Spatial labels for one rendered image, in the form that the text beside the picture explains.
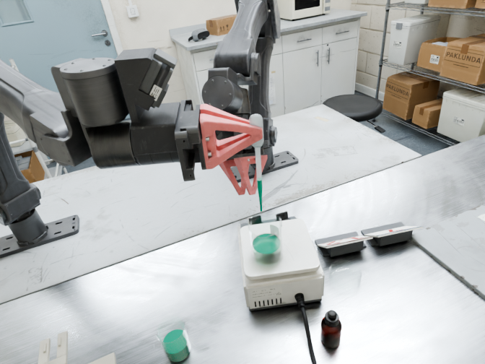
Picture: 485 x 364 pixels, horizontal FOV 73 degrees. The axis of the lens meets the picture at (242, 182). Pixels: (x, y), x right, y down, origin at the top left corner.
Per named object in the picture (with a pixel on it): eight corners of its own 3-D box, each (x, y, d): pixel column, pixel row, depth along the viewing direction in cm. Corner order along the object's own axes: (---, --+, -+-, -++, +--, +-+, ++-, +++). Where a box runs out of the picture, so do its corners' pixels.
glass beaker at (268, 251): (253, 244, 56) (249, 208, 52) (285, 245, 55) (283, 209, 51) (248, 271, 52) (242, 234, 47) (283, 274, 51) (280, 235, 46)
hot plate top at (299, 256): (239, 230, 61) (239, 225, 60) (303, 220, 61) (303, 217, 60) (245, 281, 51) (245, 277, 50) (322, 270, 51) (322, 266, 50)
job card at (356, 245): (314, 240, 67) (315, 225, 65) (356, 232, 68) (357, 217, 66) (325, 263, 62) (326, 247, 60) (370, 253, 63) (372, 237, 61)
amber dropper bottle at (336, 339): (340, 351, 48) (343, 323, 44) (320, 347, 49) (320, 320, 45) (340, 331, 51) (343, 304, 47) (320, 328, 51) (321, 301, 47)
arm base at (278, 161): (299, 138, 89) (286, 128, 94) (231, 158, 84) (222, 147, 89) (299, 162, 93) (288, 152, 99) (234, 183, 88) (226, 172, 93)
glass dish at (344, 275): (364, 292, 56) (365, 283, 55) (331, 292, 57) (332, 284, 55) (356, 266, 61) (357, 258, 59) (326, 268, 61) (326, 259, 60)
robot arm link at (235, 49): (252, 56, 58) (276, -22, 75) (205, 58, 60) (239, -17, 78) (261, 109, 68) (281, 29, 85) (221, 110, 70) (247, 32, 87)
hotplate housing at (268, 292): (238, 233, 72) (234, 204, 67) (297, 224, 72) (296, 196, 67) (248, 326, 53) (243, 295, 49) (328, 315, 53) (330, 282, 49)
